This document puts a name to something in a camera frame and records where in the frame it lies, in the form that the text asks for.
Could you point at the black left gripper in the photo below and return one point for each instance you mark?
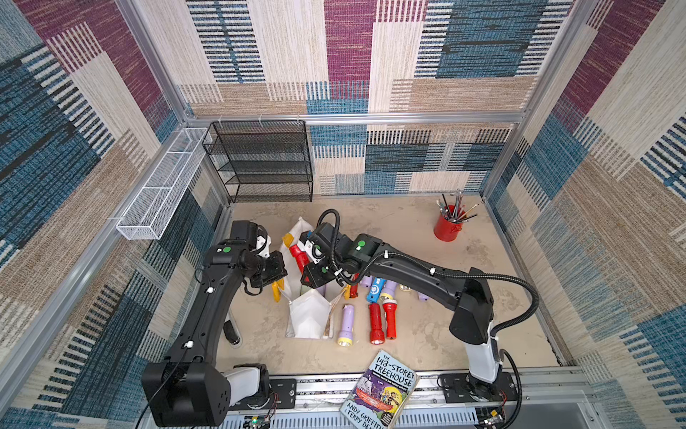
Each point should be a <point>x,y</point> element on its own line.
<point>279,270</point>

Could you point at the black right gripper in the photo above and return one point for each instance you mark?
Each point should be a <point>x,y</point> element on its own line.
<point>313,274</point>

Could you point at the red flashlight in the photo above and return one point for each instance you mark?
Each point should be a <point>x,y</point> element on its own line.
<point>301,257</point>
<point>377,336</point>
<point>353,291</point>
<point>390,310</point>

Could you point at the white tote bag yellow handles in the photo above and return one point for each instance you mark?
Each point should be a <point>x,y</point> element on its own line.
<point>311,311</point>

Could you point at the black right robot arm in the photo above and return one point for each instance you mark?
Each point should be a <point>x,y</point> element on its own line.
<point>336,257</point>

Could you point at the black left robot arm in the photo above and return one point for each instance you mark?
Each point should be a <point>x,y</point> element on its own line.
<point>185,389</point>

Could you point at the blue flashlight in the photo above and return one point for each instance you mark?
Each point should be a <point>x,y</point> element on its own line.
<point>375,290</point>

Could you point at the purple flashlight lone left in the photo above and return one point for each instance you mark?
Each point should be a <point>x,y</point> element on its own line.
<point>346,336</point>

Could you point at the treehouse paperback book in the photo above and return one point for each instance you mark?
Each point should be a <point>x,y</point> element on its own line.
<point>380,393</point>

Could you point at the red pencil cup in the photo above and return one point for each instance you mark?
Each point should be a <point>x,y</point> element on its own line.
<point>448,226</point>

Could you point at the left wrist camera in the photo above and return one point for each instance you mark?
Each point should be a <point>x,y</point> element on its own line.
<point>262,246</point>

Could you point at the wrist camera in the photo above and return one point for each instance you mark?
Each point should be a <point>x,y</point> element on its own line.
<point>262,246</point>
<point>313,251</point>

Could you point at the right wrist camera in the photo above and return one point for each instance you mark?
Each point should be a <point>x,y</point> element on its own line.
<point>313,251</point>

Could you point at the black wire mesh shelf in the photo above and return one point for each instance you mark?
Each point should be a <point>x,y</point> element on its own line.
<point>268,161</point>

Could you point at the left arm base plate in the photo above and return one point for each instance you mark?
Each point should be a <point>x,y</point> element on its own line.
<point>280,394</point>

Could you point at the white wire mesh basket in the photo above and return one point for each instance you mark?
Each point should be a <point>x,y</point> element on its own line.
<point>149,214</point>

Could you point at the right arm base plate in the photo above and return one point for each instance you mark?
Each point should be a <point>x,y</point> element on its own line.
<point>463,388</point>

